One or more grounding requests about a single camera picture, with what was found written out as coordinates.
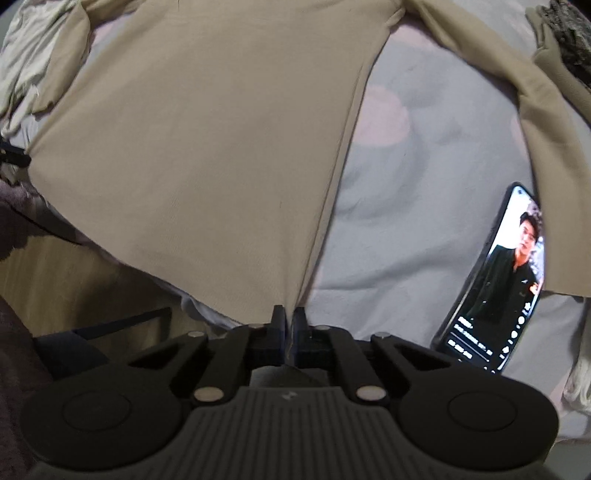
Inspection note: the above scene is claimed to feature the beige knit sweater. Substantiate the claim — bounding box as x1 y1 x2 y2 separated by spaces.
29 1 590 322

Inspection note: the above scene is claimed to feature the black smartphone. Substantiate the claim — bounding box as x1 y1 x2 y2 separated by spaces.
431 183 545 374

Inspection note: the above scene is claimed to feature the polka dot bed sheet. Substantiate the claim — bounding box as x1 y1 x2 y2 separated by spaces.
1 1 590 437

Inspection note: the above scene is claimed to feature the olive folded garment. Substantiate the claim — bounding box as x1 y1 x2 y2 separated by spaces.
526 5 590 124

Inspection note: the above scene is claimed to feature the white garment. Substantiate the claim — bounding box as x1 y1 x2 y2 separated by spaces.
1 1 79 138

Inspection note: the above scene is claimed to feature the dark patterned garment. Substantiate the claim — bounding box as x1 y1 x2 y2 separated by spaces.
540 1 590 89

